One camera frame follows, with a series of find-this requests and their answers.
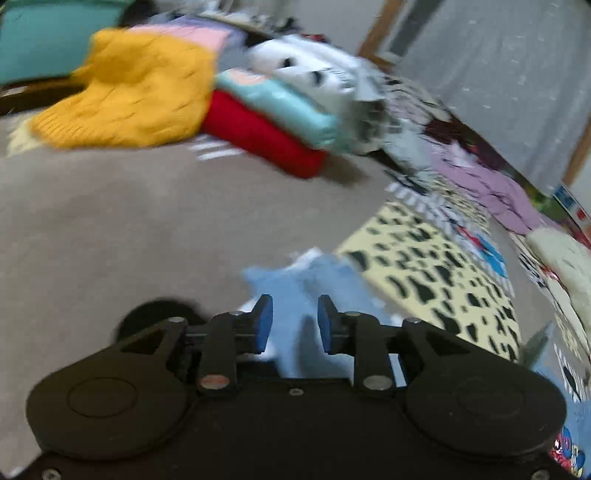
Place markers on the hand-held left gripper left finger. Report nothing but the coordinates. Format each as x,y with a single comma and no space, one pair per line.
264,323

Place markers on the colourful printed box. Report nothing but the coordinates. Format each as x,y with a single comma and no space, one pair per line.
575,207

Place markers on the teal pillow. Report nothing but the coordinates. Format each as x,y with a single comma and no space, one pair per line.
51,37

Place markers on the pink folded garment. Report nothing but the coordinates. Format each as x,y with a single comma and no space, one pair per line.
194,30

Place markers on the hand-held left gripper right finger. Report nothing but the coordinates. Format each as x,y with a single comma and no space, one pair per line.
326,324

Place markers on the light teal folded garment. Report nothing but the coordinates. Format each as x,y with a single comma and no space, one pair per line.
281,99

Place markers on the purple garment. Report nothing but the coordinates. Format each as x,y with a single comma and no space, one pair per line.
485,184

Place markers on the grey crumpled garment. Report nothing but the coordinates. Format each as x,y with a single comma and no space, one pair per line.
369,122

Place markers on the brown printed blanket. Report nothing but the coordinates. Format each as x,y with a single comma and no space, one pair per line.
138,221

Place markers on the yellow knitted sweater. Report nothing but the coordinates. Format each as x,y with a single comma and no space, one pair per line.
134,92

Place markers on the white garment with black marks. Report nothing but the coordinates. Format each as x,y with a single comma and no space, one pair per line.
304,62

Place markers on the red folded garment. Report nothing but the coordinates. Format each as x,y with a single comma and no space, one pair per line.
263,134

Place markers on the blue denim garment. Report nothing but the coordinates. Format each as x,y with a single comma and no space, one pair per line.
295,295

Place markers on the cream fluffy garment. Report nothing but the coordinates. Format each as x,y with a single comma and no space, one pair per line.
563,258

